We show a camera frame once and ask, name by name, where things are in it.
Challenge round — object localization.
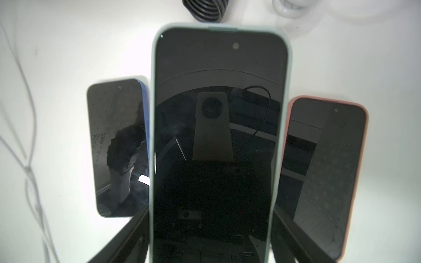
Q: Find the coiled grey power cord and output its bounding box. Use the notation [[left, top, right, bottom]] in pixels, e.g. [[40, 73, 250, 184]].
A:
[[271, 0, 316, 19]]

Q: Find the blue case phone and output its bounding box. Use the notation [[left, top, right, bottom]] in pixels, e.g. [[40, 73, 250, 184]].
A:
[[87, 78, 149, 218]]

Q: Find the pink case phone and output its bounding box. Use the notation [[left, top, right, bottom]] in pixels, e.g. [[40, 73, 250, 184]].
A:
[[276, 96, 368, 261]]

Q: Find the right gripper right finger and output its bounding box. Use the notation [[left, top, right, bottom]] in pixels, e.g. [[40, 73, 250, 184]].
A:
[[271, 207, 335, 263]]

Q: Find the green case phone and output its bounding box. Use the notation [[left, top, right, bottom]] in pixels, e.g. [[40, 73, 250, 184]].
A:
[[150, 24, 291, 263]]

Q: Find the white charging cable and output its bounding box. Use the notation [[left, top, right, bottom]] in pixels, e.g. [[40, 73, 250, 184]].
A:
[[0, 22, 61, 263]]

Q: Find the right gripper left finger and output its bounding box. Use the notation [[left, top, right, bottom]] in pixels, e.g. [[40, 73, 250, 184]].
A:
[[90, 208, 150, 263]]

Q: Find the black ribbed cylinder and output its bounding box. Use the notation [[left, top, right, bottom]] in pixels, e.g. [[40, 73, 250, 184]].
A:
[[182, 0, 229, 23]]

